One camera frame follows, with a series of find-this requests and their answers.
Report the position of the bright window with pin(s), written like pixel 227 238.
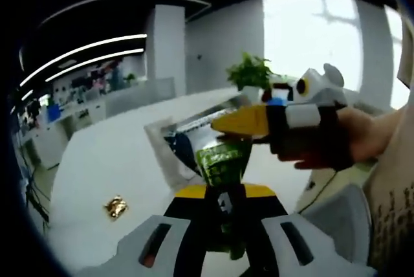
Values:
pixel 307 37

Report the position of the person's beige printed shirt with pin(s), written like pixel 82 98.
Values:
pixel 394 209

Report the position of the white office counter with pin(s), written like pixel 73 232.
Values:
pixel 136 95

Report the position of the green black skincare sachet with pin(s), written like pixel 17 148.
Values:
pixel 220 163

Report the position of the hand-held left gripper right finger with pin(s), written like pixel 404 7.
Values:
pixel 300 241

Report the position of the white chair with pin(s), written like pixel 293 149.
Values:
pixel 343 206

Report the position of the person's right hand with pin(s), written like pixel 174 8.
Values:
pixel 365 134

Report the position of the blue storage crate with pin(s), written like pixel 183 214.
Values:
pixel 55 112

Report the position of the gold foil skincare sachet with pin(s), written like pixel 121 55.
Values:
pixel 115 207

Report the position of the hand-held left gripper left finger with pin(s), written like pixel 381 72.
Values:
pixel 142 241

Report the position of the green plant in white pot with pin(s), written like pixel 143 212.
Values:
pixel 249 71

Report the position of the blue silver skincare sachet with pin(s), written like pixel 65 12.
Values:
pixel 174 147

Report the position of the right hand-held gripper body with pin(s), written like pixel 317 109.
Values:
pixel 323 91

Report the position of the ceiling light strip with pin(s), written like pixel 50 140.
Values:
pixel 97 61
pixel 84 51

